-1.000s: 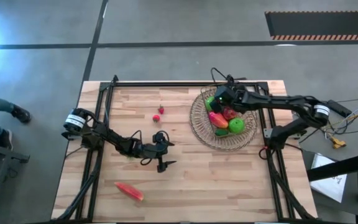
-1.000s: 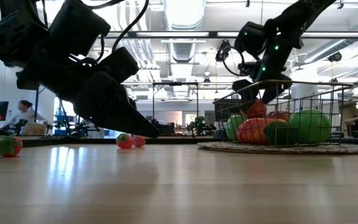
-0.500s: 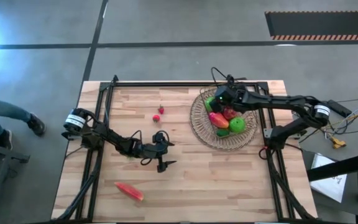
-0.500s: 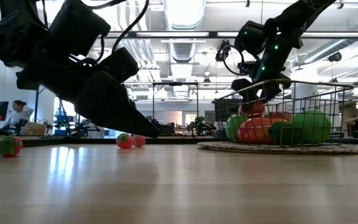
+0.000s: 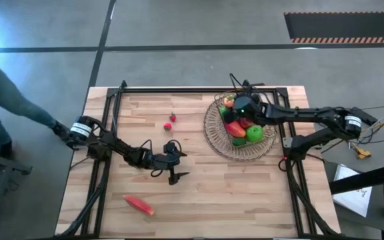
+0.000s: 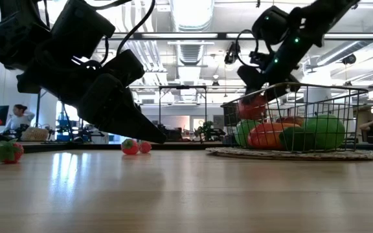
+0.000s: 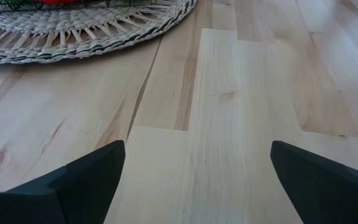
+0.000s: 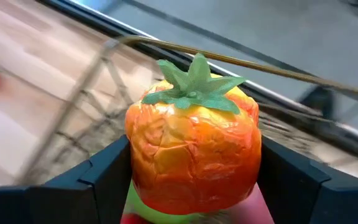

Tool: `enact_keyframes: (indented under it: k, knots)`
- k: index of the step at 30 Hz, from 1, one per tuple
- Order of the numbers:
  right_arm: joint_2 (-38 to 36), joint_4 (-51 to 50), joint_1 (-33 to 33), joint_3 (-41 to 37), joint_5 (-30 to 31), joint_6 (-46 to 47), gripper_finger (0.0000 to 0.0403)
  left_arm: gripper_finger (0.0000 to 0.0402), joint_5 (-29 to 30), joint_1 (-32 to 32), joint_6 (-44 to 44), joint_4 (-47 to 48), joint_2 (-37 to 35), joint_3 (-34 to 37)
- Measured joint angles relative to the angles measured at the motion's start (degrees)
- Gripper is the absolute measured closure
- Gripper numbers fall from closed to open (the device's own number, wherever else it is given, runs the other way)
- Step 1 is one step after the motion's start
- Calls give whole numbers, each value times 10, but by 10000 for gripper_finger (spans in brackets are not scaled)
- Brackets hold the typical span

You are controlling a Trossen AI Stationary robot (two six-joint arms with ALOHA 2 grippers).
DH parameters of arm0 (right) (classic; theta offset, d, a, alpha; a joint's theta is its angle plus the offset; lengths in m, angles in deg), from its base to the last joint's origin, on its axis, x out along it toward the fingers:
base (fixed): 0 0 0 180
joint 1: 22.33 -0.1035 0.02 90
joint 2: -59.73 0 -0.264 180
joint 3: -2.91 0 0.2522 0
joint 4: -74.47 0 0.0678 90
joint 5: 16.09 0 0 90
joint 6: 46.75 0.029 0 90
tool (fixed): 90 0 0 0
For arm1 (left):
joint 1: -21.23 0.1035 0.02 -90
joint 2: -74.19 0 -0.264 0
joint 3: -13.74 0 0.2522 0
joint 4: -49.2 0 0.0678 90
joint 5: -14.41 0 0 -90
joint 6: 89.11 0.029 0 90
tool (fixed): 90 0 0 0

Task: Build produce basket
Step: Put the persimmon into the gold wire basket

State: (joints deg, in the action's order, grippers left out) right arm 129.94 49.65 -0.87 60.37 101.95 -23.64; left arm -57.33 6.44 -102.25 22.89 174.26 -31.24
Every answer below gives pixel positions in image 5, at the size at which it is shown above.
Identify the red strawberry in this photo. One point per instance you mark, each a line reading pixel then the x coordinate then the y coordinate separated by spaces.
pixel 167 126
pixel 173 117

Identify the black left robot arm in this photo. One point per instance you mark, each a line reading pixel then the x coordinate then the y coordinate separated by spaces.
pixel 112 146

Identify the black hazard-striped floor mat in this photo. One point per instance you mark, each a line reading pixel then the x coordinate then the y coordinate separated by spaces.
pixel 345 25

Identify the red yellow mango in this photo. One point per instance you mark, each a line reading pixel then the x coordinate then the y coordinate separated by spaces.
pixel 235 129

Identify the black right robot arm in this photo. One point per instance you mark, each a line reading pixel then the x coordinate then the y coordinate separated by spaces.
pixel 305 113

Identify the dark green fruit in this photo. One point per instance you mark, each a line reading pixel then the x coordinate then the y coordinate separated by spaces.
pixel 238 142

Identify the red apple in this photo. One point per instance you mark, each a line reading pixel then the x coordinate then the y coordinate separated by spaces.
pixel 246 123

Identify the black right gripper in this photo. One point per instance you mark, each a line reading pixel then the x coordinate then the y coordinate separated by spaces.
pixel 248 111

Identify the black metal beam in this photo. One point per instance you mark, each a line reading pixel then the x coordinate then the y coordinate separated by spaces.
pixel 362 181

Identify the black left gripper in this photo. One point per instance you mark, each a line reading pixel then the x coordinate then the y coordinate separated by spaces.
pixel 162 161

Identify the person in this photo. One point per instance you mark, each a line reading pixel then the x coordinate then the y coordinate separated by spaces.
pixel 8 96

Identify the white paper sheet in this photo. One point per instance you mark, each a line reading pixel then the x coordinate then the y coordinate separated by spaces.
pixel 353 200

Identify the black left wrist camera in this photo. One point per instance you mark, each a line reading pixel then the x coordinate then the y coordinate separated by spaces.
pixel 172 147

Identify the silver mounting bracket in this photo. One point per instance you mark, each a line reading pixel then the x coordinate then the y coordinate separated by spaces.
pixel 288 142

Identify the orange tomato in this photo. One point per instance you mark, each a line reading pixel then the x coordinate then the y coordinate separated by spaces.
pixel 228 101

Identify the black aluminium table frame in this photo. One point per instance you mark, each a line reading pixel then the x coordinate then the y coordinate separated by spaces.
pixel 195 90

